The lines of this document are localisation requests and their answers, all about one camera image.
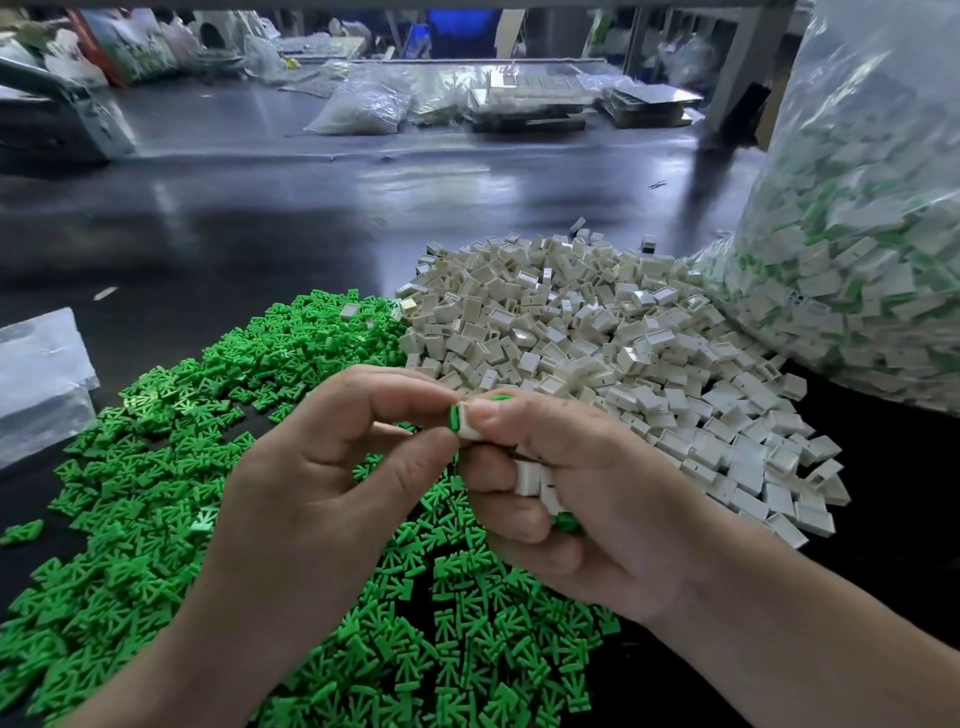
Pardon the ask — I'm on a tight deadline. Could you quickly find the person's right hand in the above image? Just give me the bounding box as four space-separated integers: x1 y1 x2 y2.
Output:
457 388 729 624

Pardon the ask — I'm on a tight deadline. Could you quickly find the person's left hand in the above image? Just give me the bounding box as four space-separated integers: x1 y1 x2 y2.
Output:
195 366 470 669

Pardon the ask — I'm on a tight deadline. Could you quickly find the small white plastic part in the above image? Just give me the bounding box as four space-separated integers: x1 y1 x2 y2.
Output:
514 459 563 516

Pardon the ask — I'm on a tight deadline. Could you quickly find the pile of white plastic caps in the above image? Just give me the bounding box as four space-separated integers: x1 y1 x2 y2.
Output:
394 228 852 551

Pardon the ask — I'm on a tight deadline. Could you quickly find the pile of green plastic clips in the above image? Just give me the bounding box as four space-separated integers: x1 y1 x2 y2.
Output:
0 289 623 728

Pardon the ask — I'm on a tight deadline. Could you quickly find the clear plastic bag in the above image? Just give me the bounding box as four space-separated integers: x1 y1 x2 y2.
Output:
693 0 960 414

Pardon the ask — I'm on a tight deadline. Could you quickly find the person's right forearm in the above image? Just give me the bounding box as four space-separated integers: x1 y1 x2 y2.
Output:
657 543 960 728

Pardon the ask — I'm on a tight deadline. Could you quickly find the person's left forearm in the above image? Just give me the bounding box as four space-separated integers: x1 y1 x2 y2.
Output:
60 600 294 728

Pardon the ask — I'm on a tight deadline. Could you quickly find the small clear bag of parts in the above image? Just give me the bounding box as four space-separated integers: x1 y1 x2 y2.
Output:
304 78 411 137

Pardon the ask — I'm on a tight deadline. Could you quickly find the stack of clear flat bags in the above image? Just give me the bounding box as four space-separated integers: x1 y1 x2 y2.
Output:
0 307 101 470

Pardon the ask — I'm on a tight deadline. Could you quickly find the dark flat tray stack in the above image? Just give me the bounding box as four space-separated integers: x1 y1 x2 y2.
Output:
601 81 704 131

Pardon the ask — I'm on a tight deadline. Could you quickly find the grey heat sealer machine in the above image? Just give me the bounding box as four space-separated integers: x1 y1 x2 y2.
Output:
0 52 137 162

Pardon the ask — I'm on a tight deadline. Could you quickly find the blue crate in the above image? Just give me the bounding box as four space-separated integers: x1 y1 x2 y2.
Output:
417 9 504 59

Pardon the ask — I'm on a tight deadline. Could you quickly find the grey metal horizontal bar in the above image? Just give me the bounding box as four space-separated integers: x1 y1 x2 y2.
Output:
0 0 794 14

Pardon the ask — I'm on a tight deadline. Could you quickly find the grey metal slanted post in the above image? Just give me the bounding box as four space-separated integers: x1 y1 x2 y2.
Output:
702 0 797 144

